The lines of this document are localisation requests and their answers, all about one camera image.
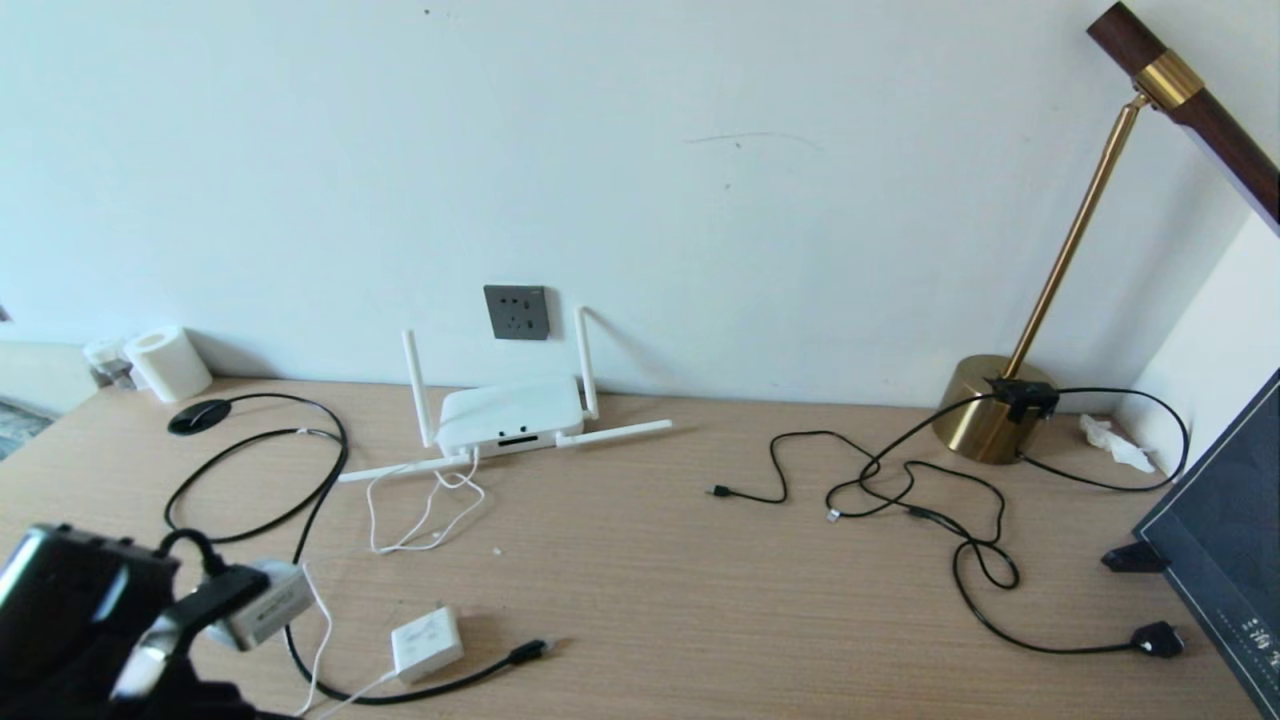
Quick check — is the white square power adapter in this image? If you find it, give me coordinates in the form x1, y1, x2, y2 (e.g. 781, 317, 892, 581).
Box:
390, 605, 466, 685

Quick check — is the thin white power cable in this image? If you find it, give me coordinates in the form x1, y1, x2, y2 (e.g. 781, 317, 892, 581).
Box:
295, 450, 489, 720

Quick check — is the white router with four antennas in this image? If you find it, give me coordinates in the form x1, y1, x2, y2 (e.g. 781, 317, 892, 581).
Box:
338, 305, 673, 484

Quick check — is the black oval desk grommet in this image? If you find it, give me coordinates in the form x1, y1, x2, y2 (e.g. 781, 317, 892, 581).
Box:
167, 399, 233, 436

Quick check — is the grey patterned cloth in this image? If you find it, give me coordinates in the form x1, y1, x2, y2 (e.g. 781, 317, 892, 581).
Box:
0, 398, 53, 461

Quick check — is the white toilet paper roll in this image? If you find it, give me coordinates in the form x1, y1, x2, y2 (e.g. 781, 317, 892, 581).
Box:
123, 326, 213, 404

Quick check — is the small clear jar white lid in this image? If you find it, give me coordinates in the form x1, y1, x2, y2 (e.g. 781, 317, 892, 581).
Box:
83, 337, 136, 391

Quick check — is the black junction box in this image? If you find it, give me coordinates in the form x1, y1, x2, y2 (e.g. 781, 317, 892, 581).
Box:
988, 377, 1059, 423

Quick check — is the crumpled white tissue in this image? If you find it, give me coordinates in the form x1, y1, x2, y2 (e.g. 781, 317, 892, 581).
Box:
1078, 414, 1157, 475

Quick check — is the dark blue framed board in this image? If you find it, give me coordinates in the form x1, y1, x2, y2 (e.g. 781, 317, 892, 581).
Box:
1133, 370, 1280, 719

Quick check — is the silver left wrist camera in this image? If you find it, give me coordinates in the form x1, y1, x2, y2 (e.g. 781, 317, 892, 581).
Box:
210, 560, 316, 651

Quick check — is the black ethernet cable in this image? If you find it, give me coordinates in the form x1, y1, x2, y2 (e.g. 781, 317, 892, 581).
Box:
165, 393, 554, 706

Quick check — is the grey wall socket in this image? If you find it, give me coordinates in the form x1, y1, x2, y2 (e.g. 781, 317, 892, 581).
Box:
483, 285, 550, 342

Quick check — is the black USB cable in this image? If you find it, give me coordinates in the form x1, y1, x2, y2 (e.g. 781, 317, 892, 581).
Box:
950, 500, 1187, 659
706, 395, 1001, 506

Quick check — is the black cable with silver tip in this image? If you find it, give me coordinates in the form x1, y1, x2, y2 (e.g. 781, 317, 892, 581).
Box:
826, 460, 1021, 591

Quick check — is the thin black lamp cord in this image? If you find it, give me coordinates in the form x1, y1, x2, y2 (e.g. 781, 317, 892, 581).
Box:
1018, 387, 1191, 493

